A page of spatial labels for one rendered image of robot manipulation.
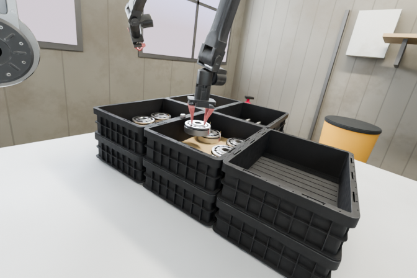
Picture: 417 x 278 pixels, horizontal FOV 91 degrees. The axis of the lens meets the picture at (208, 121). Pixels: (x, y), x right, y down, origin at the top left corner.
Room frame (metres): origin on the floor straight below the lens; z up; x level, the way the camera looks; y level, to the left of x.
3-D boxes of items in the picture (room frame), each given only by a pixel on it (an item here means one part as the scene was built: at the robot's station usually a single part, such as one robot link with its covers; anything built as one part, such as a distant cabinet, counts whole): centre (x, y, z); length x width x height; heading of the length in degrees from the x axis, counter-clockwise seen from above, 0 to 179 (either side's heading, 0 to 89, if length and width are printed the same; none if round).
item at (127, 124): (0.87, 0.24, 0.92); 0.40 x 0.30 x 0.02; 149
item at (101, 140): (0.87, 0.24, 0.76); 0.40 x 0.30 x 0.12; 149
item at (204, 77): (0.76, 0.03, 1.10); 0.07 x 0.06 x 0.07; 140
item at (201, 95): (0.76, 0.04, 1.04); 0.10 x 0.07 x 0.07; 103
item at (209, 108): (0.76, 0.03, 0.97); 0.07 x 0.07 x 0.09; 13
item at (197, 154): (0.71, -0.02, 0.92); 0.40 x 0.30 x 0.02; 149
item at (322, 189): (0.56, -0.27, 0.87); 0.40 x 0.30 x 0.11; 149
